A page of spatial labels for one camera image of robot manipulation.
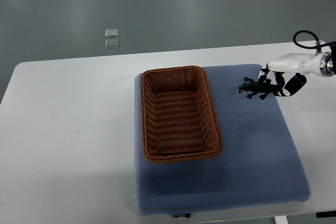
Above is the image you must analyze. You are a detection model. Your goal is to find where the lower metal floor plate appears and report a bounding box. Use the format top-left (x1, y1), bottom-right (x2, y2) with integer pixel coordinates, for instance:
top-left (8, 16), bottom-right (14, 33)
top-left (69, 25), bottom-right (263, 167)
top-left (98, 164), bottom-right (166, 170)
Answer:
top-left (105, 38), bottom-right (120, 49)

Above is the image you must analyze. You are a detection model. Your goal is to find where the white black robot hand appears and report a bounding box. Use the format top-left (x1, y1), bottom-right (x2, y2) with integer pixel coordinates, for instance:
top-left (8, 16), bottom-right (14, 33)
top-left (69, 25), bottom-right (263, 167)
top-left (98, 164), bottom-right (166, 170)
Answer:
top-left (258, 52), bottom-right (334, 97)

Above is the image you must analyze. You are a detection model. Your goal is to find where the blue-grey foam cushion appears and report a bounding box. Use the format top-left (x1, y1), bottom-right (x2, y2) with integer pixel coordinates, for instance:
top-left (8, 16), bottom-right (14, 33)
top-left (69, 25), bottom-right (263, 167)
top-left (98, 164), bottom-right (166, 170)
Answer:
top-left (134, 64), bottom-right (310, 215)

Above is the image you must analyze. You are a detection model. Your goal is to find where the brown wicker basket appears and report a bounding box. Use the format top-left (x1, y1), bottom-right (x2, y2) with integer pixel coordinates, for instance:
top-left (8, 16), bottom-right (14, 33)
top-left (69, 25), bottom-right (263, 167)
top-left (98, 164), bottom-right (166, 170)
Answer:
top-left (140, 66), bottom-right (223, 163)

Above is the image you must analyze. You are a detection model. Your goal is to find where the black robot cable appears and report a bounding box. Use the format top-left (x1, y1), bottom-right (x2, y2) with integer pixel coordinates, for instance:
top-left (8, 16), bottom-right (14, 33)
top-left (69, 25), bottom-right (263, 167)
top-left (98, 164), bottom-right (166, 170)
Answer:
top-left (292, 30), bottom-right (336, 55)

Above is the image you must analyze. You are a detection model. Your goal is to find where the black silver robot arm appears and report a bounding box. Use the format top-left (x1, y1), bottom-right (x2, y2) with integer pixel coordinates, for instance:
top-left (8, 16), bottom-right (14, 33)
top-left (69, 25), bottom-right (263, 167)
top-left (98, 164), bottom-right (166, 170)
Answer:
top-left (325, 44), bottom-right (336, 74)

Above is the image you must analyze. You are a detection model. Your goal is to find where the dark green toy crocodile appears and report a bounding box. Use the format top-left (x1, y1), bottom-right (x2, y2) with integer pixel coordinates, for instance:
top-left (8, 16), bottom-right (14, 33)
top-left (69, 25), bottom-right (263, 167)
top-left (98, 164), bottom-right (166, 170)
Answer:
top-left (236, 77), bottom-right (282, 100)

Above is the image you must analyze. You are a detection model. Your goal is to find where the upper metal floor plate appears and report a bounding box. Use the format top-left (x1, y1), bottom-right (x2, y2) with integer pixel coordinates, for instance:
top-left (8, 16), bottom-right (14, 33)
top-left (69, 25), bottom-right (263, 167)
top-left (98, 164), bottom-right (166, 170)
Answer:
top-left (105, 28), bottom-right (119, 38)

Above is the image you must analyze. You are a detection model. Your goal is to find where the black table control panel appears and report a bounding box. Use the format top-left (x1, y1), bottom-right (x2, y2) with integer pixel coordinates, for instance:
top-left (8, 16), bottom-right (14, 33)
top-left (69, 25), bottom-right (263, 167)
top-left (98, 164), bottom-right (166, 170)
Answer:
top-left (316, 210), bottom-right (336, 218)

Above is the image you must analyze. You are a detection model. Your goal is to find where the metal floor plate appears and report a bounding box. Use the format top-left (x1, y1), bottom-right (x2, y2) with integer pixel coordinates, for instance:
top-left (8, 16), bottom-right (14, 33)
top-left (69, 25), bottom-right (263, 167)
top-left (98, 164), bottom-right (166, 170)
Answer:
top-left (105, 28), bottom-right (119, 38)
top-left (105, 38), bottom-right (120, 49)

